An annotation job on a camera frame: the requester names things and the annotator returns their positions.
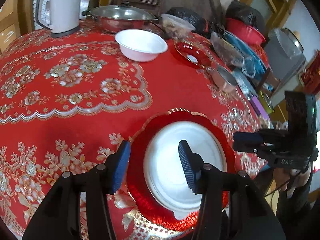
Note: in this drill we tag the red floral tablecloth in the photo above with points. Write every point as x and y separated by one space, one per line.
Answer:
67 104

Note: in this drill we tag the blue plastic bag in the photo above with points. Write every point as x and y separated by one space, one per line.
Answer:
253 68

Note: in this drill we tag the yellow steel bowl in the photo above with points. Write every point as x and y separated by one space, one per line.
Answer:
265 102

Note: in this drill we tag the pink steel cup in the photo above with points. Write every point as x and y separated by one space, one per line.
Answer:
222 78

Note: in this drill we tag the white electric kettle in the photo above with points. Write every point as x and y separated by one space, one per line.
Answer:
64 17

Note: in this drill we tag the clear bag with food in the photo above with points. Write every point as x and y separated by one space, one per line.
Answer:
226 52

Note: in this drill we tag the red plastic basin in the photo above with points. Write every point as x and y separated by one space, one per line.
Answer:
246 33

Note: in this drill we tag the cream plastic lid plate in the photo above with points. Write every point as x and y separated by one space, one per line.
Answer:
183 212

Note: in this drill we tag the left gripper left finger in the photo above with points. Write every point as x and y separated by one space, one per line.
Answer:
58 215

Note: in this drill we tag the purple box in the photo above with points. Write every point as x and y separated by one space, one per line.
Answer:
258 108

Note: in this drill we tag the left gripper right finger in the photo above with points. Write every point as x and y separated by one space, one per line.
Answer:
232 207

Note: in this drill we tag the steel pot with lid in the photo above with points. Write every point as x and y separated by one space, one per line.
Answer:
115 18

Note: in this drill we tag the black plastic bag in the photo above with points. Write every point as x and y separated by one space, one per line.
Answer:
202 26

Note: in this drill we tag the clear plastic food container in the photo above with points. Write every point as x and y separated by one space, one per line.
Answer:
175 27

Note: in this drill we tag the person's right hand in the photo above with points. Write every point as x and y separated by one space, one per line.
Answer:
288 180

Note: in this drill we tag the small red glass dish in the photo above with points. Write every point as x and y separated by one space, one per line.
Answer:
192 55

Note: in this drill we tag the large red glass plate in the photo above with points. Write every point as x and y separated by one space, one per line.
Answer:
146 204

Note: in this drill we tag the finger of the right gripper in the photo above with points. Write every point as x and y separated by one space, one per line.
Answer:
254 138
250 148

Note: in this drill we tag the grey appliance in plastic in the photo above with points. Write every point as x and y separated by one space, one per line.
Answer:
285 53

